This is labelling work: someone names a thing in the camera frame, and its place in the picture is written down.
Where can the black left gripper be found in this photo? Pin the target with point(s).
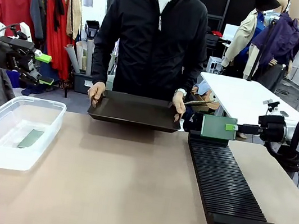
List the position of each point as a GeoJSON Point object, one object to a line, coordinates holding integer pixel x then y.
{"type": "Point", "coordinates": [16, 55]}

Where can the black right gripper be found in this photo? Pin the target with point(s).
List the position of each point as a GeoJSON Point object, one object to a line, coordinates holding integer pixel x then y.
{"type": "Point", "coordinates": [273, 128]}

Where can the green PCB board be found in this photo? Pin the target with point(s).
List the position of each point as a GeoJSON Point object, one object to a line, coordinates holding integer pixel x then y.
{"type": "Point", "coordinates": [31, 138]}
{"type": "Point", "coordinates": [215, 126]}

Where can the black plastic tray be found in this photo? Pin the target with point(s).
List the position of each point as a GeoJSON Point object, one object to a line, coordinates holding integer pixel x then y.
{"type": "Point", "coordinates": [135, 112]}

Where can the person's right forearm black sleeve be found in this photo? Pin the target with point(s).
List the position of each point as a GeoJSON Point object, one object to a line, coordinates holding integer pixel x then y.
{"type": "Point", "coordinates": [100, 64]}

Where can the person's left forearm black sleeve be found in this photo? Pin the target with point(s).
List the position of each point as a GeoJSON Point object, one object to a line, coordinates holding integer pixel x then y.
{"type": "Point", "coordinates": [192, 76]}

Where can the person's right hand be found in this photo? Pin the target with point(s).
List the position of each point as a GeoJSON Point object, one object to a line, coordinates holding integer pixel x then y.
{"type": "Point", "coordinates": [96, 90]}

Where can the person's left hand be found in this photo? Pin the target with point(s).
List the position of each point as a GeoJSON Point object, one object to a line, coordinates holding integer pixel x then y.
{"type": "Point", "coordinates": [179, 105]}

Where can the red dress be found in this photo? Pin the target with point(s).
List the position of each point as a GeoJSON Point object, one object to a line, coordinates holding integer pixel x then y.
{"type": "Point", "coordinates": [56, 46]}

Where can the white table leg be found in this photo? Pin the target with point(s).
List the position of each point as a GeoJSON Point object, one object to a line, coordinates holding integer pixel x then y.
{"type": "Point", "coordinates": [218, 114]}

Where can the grey paper roll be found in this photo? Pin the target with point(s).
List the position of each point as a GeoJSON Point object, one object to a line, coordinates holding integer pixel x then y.
{"type": "Point", "coordinates": [71, 55]}

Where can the white table top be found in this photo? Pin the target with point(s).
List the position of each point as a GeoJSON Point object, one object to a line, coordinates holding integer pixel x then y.
{"type": "Point", "coordinates": [243, 95]}

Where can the dark storage bin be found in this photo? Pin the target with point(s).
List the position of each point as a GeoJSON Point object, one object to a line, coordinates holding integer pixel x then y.
{"type": "Point", "coordinates": [81, 82]}

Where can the cream paper roll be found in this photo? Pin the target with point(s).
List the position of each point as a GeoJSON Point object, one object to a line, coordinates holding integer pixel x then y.
{"type": "Point", "coordinates": [89, 57]}

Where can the brown cardboard piece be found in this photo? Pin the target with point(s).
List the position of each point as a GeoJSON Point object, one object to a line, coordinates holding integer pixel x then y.
{"type": "Point", "coordinates": [200, 103]}

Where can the black slotted PCB rack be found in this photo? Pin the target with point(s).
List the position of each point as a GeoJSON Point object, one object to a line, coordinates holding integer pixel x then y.
{"type": "Point", "coordinates": [226, 181]}

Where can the dark grey hanging garment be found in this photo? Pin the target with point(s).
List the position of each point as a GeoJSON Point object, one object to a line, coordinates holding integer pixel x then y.
{"type": "Point", "coordinates": [37, 12]}

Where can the black scarf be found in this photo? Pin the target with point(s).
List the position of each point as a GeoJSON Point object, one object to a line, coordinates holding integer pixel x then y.
{"type": "Point", "coordinates": [57, 9]}

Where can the black stool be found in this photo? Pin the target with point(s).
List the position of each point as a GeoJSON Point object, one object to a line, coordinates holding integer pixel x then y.
{"type": "Point", "coordinates": [92, 30]}

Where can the beige hanging garment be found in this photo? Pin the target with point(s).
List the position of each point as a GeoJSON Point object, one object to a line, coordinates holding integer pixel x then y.
{"type": "Point", "coordinates": [74, 15]}

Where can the white wrist watch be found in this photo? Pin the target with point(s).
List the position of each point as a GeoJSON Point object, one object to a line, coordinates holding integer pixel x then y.
{"type": "Point", "coordinates": [181, 92]}

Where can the black tripod pole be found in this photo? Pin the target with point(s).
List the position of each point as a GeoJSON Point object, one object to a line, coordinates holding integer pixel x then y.
{"type": "Point", "coordinates": [259, 52]}

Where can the mannequin in beige coat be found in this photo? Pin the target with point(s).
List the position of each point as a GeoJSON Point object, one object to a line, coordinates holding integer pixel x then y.
{"type": "Point", "coordinates": [241, 41]}

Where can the clear plastic storage box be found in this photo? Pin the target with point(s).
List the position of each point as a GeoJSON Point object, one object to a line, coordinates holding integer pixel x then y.
{"type": "Point", "coordinates": [3, 151]}

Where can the mannequin in purple jacket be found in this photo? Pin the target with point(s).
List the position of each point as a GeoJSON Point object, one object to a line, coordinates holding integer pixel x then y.
{"type": "Point", "coordinates": [280, 41]}

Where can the white board panel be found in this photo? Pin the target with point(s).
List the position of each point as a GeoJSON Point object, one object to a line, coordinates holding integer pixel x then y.
{"type": "Point", "coordinates": [230, 32]}

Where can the red cloth item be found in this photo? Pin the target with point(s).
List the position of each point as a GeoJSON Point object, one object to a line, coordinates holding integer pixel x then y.
{"type": "Point", "coordinates": [216, 33]}

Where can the black zip jacket torso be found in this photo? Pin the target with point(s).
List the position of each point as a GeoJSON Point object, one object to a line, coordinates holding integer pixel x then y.
{"type": "Point", "coordinates": [151, 47]}

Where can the black bucket hat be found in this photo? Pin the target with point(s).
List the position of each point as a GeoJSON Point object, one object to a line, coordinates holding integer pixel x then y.
{"type": "Point", "coordinates": [264, 3]}

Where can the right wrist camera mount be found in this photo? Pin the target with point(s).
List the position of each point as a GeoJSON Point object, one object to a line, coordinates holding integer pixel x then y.
{"type": "Point", "coordinates": [274, 107]}

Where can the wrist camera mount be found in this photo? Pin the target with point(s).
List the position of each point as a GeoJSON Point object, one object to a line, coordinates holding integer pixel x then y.
{"type": "Point", "coordinates": [18, 34]}
{"type": "Point", "coordinates": [274, 107]}

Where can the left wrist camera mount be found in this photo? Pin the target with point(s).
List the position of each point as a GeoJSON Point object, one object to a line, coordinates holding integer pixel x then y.
{"type": "Point", "coordinates": [18, 34]}

